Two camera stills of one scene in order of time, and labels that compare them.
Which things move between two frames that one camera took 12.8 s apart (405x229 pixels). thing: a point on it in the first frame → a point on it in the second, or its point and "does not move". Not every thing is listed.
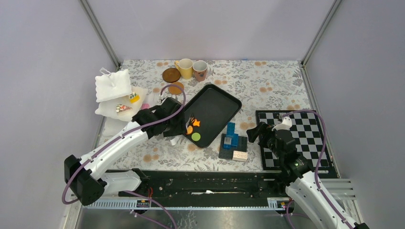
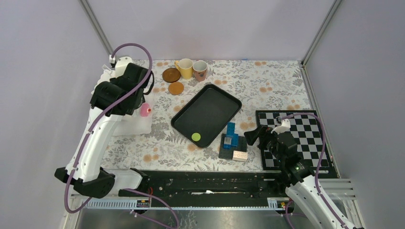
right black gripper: [262, 129] does not move
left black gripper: [181, 128] → [115, 80]
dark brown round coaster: [171, 75] does not move
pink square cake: [144, 106] does not move
